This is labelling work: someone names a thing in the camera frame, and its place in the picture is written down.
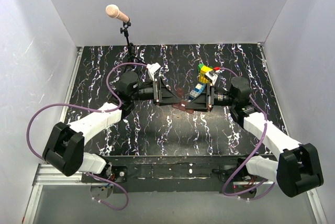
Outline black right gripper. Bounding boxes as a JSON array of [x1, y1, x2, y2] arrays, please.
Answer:
[[185, 82, 237, 112]]

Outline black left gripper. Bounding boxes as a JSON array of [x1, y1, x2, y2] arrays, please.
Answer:
[[131, 77, 181, 107]]

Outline brown weekly pill organizer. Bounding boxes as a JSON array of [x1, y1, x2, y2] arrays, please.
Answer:
[[172, 100, 194, 114]]

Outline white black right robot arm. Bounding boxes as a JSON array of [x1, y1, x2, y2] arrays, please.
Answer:
[[186, 77, 324, 197]]

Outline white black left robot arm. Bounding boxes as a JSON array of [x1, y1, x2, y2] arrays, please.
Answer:
[[42, 72, 181, 182]]

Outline blue grey toy bricks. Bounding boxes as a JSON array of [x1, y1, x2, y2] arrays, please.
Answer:
[[188, 82, 206, 100]]

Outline yellow toy brick block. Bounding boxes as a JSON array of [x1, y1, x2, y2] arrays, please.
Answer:
[[198, 64, 218, 85]]

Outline green toy brick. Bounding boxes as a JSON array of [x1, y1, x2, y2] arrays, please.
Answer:
[[197, 63, 204, 73]]

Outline black microphone tripod stand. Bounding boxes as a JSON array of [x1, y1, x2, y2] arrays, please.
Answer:
[[120, 21, 147, 66]]

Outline pink foam microphone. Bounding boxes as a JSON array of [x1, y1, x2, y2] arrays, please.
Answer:
[[105, 4, 130, 23]]

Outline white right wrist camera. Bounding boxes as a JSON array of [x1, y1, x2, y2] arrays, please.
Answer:
[[205, 68, 218, 86]]

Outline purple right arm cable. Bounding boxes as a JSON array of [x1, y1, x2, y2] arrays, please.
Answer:
[[221, 67, 275, 200]]

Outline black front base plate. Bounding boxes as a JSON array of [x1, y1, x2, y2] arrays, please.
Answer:
[[81, 155, 265, 195]]

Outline aluminium frame rail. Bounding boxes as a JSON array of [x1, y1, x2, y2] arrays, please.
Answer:
[[21, 47, 84, 223]]

